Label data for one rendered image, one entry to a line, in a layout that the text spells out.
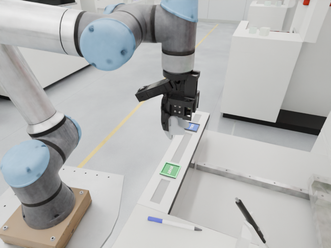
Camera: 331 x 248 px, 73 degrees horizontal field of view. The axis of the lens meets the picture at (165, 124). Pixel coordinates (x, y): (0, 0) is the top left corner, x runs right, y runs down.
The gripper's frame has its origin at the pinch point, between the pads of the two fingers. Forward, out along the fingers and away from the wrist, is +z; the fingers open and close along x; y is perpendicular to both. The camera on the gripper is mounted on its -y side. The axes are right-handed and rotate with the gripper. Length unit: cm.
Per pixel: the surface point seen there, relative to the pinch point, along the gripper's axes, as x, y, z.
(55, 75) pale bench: 192, -257, 93
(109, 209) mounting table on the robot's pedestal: -12.2, -17.1, 28.7
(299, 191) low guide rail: 17, 44, 26
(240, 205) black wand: -18.9, 21.6, -2.7
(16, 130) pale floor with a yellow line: 80, -214, 111
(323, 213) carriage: 8, 49, 23
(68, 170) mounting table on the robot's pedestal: -3, -43, 29
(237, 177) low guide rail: 17.1, 22.3, 26.9
